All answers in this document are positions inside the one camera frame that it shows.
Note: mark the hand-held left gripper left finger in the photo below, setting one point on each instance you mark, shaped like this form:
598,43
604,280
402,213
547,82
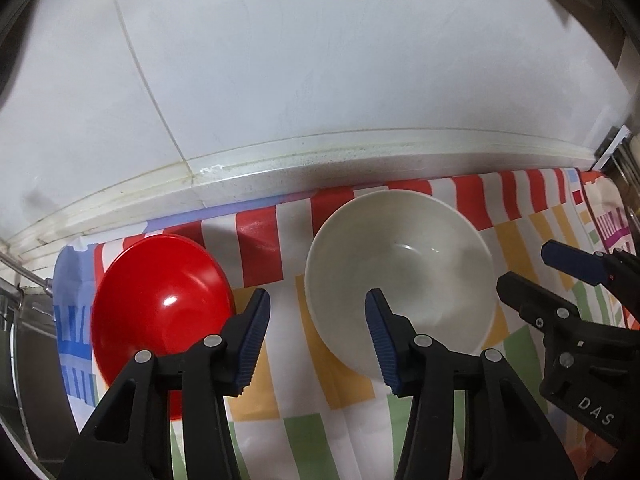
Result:
250,345

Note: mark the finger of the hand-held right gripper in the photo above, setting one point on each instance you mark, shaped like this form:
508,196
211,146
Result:
575,262
540,305

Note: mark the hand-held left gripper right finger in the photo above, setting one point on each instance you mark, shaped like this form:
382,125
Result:
382,345

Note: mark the white ribbed bowl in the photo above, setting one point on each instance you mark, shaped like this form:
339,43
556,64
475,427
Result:
400,240

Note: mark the red bowl with black outside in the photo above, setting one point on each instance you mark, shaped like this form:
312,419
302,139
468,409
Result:
160,280

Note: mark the colourful striped cloth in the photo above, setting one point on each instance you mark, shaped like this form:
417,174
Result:
290,370

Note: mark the white shelf rack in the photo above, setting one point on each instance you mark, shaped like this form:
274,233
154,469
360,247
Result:
617,150

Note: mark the steel sink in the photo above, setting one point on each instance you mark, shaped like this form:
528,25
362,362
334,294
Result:
30,385

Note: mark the metal faucet pipe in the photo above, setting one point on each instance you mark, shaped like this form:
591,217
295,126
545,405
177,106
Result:
25,272

